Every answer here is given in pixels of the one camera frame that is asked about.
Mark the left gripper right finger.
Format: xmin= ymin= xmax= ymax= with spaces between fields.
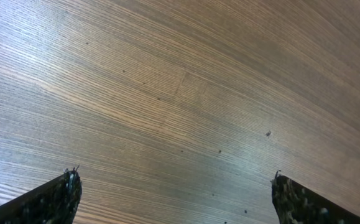
xmin=271 ymin=170 xmax=360 ymax=224

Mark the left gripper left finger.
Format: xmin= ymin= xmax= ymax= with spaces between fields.
xmin=0 ymin=167 xmax=82 ymax=224

